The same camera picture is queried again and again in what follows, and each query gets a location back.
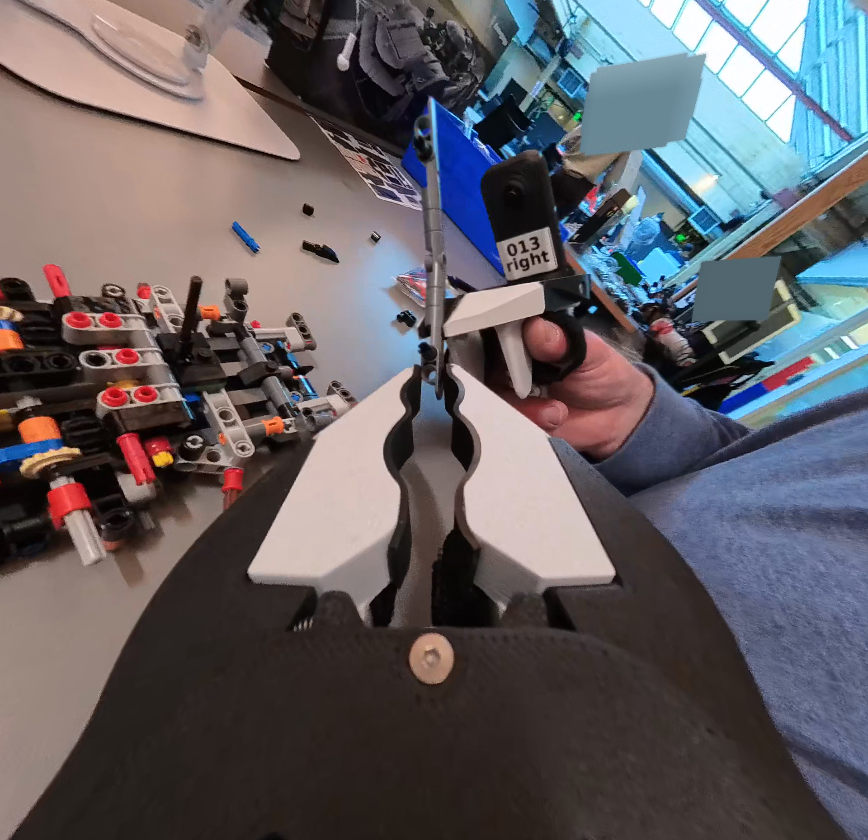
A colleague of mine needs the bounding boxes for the dark grey lego beam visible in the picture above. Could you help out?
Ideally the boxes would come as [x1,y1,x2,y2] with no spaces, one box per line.
[414,96,450,400]

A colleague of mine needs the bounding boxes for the blue storage bin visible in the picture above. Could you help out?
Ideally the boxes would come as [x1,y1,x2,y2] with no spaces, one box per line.
[401,98,509,292]

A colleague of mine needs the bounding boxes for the printed sticker sheet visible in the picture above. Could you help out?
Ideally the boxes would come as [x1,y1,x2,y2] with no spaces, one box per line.
[312,115,425,211]

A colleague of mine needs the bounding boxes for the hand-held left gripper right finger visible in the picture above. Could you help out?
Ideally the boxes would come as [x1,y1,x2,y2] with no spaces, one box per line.
[444,364,617,624]

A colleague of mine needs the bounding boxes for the beige stand base plate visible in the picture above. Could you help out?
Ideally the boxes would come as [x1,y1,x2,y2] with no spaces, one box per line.
[0,0,301,161]

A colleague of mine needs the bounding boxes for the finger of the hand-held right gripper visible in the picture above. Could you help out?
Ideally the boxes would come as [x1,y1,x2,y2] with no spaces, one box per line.
[442,283,547,353]

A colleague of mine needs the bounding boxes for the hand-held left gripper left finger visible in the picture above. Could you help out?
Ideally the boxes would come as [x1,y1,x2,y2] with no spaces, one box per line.
[247,366,416,624]

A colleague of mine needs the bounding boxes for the person's right hand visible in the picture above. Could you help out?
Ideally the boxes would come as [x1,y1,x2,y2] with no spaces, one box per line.
[505,314,655,458]

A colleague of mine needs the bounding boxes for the dark lego set box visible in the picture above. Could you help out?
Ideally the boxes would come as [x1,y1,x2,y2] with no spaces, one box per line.
[266,0,506,153]

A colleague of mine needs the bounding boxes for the multicoloured lego technic model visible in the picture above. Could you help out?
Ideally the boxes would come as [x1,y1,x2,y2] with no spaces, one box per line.
[0,264,360,566]

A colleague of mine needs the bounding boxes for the person's right forearm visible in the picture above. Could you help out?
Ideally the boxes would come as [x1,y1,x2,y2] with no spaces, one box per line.
[593,369,754,495]

